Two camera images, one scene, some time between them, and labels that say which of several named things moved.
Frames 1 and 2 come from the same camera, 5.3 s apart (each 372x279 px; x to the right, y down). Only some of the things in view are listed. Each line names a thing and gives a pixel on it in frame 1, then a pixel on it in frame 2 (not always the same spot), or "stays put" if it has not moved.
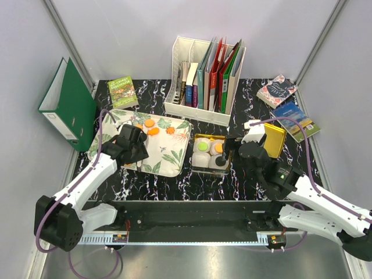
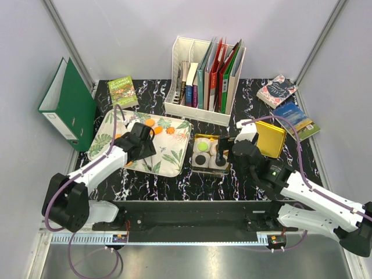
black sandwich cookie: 219,161 stays put
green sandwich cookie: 202,146 stays put
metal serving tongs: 139,169 -> 150,168
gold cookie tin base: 207,154 stays put
